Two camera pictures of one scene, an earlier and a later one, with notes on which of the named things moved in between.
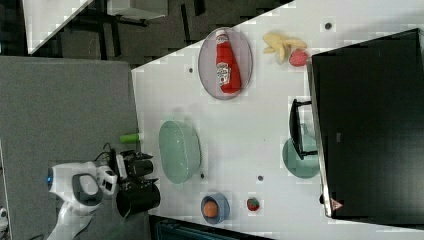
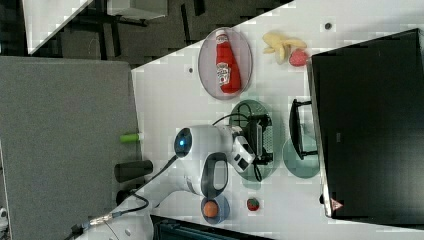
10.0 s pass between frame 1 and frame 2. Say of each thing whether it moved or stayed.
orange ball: stayed
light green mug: stayed
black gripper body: moved
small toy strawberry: stayed
